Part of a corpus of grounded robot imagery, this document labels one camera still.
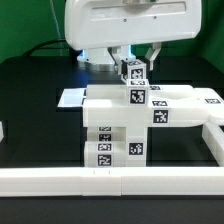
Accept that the black cable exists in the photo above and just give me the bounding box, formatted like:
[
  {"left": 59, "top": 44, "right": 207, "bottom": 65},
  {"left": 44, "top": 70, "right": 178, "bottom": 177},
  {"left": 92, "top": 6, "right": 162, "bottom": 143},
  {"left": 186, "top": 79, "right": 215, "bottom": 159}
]
[{"left": 21, "top": 39, "right": 68, "bottom": 58}]

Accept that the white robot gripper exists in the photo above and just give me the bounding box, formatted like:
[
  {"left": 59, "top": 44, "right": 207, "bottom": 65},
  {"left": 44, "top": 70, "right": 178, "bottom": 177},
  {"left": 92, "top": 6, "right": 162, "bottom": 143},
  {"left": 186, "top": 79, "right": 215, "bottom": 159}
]
[{"left": 64, "top": 0, "right": 202, "bottom": 80}]

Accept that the white right obstacle wall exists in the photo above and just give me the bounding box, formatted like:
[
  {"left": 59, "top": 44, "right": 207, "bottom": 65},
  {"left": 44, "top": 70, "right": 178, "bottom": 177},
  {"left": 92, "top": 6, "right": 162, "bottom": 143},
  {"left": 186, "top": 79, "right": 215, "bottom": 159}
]
[{"left": 202, "top": 122, "right": 224, "bottom": 167}]

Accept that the white front obstacle wall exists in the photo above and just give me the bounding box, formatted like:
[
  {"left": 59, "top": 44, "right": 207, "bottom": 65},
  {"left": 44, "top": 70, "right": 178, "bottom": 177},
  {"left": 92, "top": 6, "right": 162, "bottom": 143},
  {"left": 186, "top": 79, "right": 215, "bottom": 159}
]
[{"left": 0, "top": 167, "right": 224, "bottom": 197}]

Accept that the white chair back frame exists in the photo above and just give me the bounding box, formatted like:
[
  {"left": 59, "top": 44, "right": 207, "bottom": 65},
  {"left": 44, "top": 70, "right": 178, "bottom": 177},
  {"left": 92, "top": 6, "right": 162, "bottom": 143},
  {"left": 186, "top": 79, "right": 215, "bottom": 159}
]
[{"left": 83, "top": 85, "right": 224, "bottom": 127}]

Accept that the small white tagged cube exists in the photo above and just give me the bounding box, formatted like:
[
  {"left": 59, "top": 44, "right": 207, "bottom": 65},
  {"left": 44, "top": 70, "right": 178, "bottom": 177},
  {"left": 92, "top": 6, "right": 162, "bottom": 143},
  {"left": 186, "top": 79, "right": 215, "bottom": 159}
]
[
  {"left": 127, "top": 79, "right": 149, "bottom": 105},
  {"left": 127, "top": 59, "right": 146, "bottom": 79}
]

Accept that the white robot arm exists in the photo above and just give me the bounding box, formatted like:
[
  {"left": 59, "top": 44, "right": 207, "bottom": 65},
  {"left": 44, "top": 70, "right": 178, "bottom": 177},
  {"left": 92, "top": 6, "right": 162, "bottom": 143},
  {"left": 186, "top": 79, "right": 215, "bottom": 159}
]
[{"left": 64, "top": 0, "right": 202, "bottom": 74}]

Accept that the white marker base plate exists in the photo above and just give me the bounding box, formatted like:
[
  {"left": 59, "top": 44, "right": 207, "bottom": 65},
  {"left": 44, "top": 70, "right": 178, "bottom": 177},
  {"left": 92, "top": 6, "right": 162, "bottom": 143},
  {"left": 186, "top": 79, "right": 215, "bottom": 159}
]
[{"left": 57, "top": 88, "right": 86, "bottom": 108}]

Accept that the white obstacle wall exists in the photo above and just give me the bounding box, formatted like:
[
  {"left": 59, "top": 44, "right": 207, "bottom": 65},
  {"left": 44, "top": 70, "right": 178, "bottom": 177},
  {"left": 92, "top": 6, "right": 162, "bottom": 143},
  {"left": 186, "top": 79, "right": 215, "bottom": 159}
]
[
  {"left": 202, "top": 122, "right": 224, "bottom": 167},
  {"left": 0, "top": 121, "right": 4, "bottom": 142},
  {"left": 0, "top": 167, "right": 224, "bottom": 197}
]

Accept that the white left obstacle wall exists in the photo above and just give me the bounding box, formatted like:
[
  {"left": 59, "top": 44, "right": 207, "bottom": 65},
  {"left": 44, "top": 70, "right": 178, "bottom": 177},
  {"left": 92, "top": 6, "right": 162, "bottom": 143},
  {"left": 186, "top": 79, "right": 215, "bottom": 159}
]
[{"left": 0, "top": 121, "right": 4, "bottom": 142}]

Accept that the white chair seat part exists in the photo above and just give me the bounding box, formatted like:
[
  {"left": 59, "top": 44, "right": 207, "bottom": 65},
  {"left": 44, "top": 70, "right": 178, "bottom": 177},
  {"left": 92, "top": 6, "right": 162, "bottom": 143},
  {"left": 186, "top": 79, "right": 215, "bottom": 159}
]
[{"left": 125, "top": 127, "right": 148, "bottom": 167}]

